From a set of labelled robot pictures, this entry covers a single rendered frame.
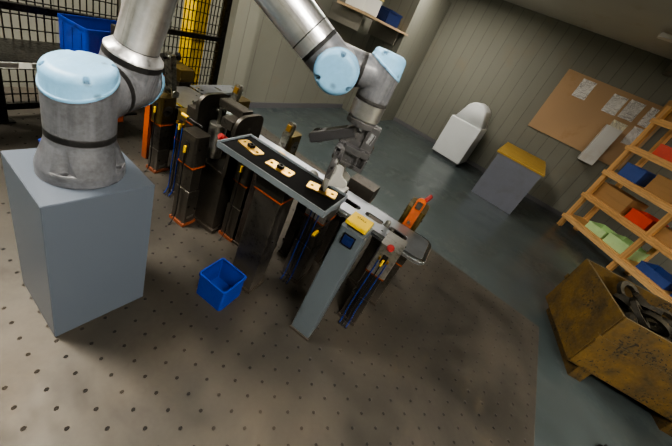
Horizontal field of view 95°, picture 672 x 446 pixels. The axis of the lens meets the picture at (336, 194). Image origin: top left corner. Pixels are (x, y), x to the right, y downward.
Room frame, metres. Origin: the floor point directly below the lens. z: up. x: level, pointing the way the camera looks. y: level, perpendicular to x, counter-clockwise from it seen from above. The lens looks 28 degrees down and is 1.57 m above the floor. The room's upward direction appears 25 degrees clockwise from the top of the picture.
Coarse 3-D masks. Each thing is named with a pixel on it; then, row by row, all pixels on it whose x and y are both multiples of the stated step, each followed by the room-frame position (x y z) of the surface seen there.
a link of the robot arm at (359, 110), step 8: (352, 104) 0.71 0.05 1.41; (360, 104) 0.69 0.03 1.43; (368, 104) 0.77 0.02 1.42; (352, 112) 0.70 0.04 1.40; (360, 112) 0.69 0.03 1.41; (368, 112) 0.69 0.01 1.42; (376, 112) 0.69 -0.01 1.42; (360, 120) 0.69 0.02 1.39; (368, 120) 0.69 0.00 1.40; (376, 120) 0.70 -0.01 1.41
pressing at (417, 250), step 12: (180, 96) 1.28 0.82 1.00; (192, 96) 1.33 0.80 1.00; (276, 144) 1.25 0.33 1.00; (288, 156) 1.18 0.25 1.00; (312, 168) 1.17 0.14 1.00; (348, 192) 1.11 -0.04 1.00; (348, 204) 1.02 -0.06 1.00; (360, 204) 1.06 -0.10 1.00; (348, 216) 0.94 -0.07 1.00; (384, 216) 1.05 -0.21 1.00; (384, 228) 0.97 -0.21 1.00; (396, 228) 1.01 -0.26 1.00; (408, 228) 1.05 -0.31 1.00; (408, 240) 0.96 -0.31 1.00; (420, 240) 1.00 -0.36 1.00; (408, 252) 0.89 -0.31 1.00; (420, 252) 0.92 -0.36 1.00; (420, 264) 0.87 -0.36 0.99
